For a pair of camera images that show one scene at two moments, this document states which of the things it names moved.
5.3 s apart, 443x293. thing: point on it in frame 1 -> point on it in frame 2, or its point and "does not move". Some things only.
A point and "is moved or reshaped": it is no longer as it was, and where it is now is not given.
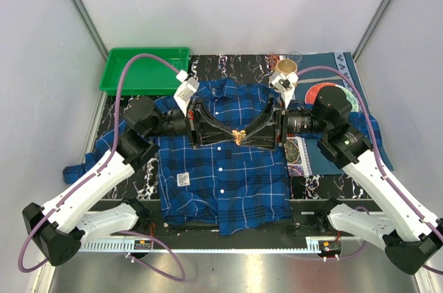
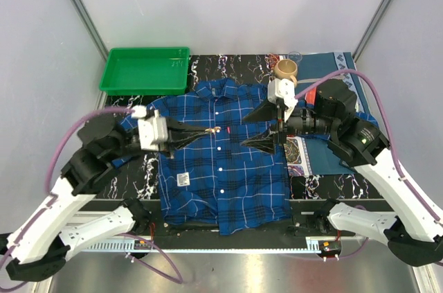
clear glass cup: (295, 56) does not move
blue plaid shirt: (210, 190) does not move
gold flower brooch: (239, 136) is moved or reshaped
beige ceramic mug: (286, 66) does not move
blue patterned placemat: (306, 156) does not move
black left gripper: (198, 120) -> (178, 140)
